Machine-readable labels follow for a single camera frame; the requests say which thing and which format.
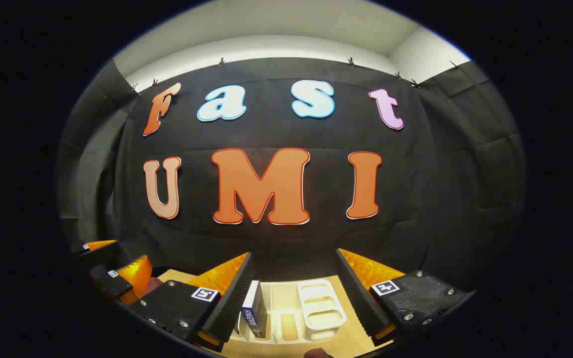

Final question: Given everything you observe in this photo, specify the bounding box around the white plastic bookshelf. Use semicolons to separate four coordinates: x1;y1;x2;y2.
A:
232;278;349;344

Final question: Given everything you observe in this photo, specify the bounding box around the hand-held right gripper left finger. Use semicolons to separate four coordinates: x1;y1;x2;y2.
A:
128;252;257;354

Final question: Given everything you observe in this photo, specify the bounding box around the blue cover book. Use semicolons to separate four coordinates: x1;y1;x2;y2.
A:
241;280;269;340

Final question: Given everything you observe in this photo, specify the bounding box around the dark red schoolbag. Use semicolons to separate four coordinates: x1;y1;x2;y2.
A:
145;277;166;300

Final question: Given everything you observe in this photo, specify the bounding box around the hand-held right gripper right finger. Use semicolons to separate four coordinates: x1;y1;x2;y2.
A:
335;248;477;348

